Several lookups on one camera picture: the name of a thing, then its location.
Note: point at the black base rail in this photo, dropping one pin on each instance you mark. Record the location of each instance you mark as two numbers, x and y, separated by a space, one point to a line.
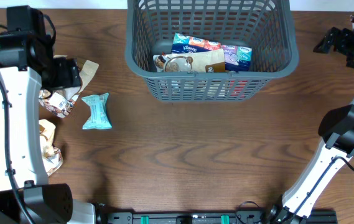
249 216

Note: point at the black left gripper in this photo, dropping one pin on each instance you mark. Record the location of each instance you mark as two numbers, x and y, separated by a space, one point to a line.
68 73

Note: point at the grey plastic lattice basket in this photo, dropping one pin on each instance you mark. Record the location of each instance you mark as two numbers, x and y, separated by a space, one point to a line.
266 26

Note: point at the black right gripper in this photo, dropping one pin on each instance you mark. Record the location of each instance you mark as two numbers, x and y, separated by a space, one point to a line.
343 35

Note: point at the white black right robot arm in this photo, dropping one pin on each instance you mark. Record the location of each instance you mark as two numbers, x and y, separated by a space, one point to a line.
336 146

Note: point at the mint green snack packet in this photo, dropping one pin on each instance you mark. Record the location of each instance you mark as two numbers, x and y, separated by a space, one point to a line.
98 116

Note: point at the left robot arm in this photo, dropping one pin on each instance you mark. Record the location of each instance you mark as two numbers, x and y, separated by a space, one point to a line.
28 65

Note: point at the beige cookie pouch with window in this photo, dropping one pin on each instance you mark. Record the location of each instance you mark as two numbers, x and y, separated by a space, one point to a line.
61 102

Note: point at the orange spaghetti packet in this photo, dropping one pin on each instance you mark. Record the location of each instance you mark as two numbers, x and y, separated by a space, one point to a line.
201 90

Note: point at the blue tissue multipack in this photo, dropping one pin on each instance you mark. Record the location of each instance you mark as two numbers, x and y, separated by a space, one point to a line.
237 58

